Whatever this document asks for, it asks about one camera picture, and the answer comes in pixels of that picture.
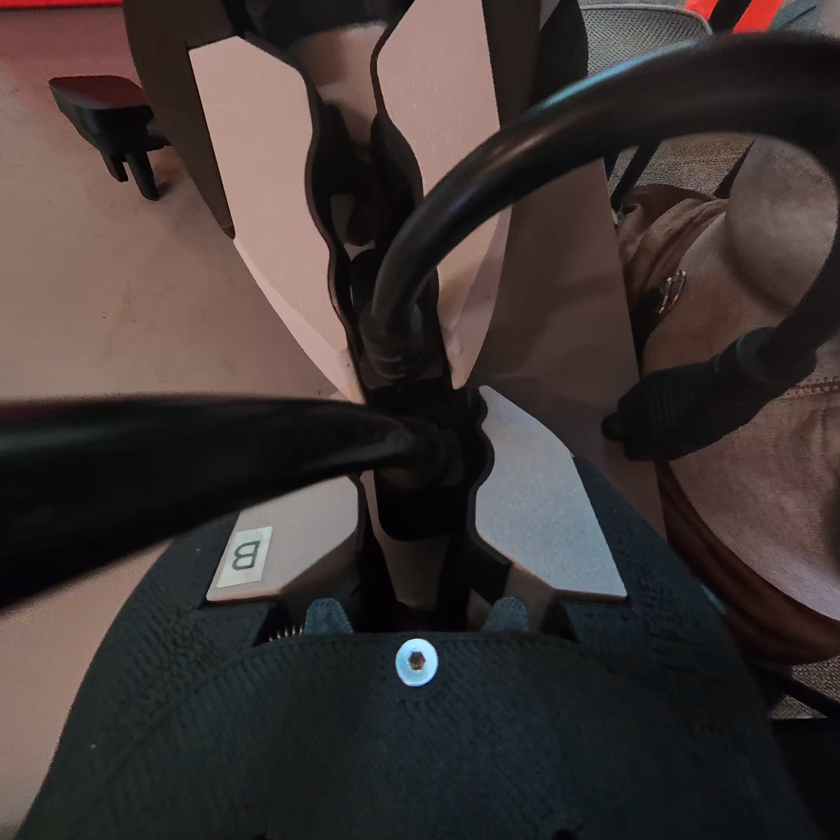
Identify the red plastic bin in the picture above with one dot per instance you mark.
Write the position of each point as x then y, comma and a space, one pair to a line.
52, 2

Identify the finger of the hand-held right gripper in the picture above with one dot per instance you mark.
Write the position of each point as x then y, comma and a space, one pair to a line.
262, 164
446, 79

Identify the office chair grey mesh armrest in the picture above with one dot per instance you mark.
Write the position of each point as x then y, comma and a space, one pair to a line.
643, 33

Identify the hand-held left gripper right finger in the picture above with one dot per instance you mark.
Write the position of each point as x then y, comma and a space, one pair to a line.
544, 518

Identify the orange traffic cone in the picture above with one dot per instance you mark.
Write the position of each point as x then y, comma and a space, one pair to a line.
703, 6

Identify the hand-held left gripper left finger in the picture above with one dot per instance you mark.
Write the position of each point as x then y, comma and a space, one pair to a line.
308, 538

